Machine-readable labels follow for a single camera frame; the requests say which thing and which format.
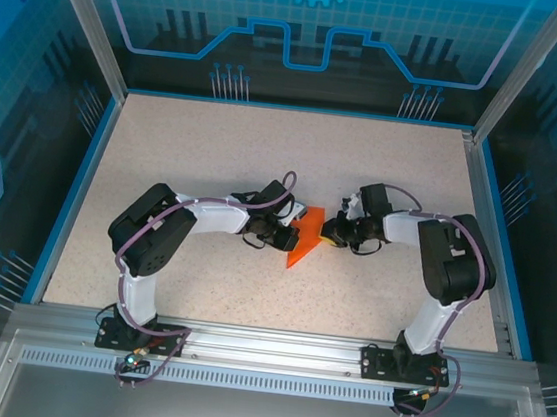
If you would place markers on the orange paper sheet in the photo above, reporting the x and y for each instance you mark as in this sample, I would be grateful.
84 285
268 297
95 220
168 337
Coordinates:
307 239

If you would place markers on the aluminium frame post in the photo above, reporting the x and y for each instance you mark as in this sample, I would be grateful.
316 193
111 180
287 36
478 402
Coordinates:
517 80
93 31

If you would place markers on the aluminium side rail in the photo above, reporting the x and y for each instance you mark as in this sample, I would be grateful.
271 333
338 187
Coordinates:
478 201

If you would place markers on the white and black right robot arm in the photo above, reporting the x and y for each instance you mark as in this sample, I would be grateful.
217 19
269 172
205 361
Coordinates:
458 269

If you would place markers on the blue table edge strip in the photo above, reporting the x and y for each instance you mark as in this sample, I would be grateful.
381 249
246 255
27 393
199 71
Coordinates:
295 108
76 205
505 254

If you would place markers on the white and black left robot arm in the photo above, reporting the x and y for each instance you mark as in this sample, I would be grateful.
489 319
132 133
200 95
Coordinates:
154 239

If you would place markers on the aluminium mounting rail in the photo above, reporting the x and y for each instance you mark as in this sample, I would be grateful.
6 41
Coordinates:
268 345

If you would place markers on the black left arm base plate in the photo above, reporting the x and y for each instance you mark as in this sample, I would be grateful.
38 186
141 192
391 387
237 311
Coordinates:
108 335

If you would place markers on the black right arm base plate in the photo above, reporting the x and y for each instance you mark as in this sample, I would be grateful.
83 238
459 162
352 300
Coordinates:
374 363

